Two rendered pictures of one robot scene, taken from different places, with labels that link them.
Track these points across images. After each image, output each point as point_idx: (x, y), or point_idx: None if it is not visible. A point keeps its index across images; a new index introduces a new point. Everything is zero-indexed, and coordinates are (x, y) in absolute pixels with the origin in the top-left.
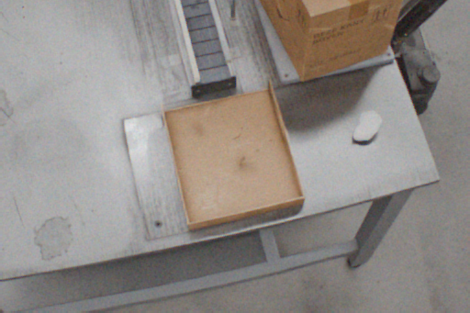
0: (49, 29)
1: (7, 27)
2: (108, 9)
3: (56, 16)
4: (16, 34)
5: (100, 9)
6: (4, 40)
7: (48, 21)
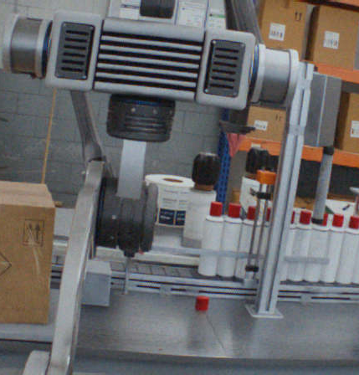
0: (53, 239)
1: (65, 232)
2: (58, 254)
3: (64, 243)
4: (57, 233)
5: (60, 253)
6: (54, 229)
7: (61, 240)
